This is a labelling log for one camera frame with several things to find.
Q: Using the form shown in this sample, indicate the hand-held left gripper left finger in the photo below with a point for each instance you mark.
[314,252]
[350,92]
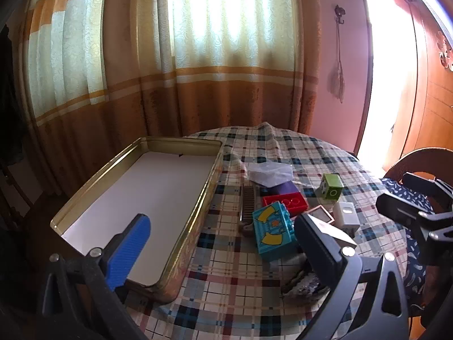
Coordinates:
[131,251]

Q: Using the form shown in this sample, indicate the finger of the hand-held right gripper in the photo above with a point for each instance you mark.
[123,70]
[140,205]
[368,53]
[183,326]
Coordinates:
[400,207]
[426,184]

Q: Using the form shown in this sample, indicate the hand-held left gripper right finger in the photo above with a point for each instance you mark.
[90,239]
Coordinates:
[318,255]

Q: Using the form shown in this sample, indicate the white power adapter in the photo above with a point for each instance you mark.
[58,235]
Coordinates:
[346,216]

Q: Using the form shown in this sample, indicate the teal toy block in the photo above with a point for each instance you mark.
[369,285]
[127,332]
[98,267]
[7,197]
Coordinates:
[274,232]

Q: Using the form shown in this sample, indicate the gold metal tin box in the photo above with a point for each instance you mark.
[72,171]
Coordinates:
[141,198]

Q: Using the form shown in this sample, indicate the red building block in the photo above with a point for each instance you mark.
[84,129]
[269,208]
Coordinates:
[286,201]

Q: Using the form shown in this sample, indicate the green cube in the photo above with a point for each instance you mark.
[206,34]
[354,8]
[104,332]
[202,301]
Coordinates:
[331,186]

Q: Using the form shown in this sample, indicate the purple block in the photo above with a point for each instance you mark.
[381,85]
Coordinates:
[285,188]

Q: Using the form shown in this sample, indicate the brown comb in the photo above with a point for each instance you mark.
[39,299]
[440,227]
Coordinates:
[248,202]

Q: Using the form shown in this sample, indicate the clear plastic box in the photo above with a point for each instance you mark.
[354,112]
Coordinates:
[269,173]

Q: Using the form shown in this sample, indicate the blue patterned cushion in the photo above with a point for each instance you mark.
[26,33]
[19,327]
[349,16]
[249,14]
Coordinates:
[412,265]

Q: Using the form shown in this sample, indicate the wooden wardrobe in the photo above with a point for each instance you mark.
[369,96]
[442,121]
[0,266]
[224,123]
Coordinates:
[431,106]

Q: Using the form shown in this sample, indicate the plaid tablecloth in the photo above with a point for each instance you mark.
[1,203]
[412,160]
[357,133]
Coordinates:
[233,290]

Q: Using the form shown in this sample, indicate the orange cream curtain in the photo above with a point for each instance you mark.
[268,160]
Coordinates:
[212,95]

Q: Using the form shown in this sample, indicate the wall hook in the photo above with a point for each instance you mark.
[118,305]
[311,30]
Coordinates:
[339,12]

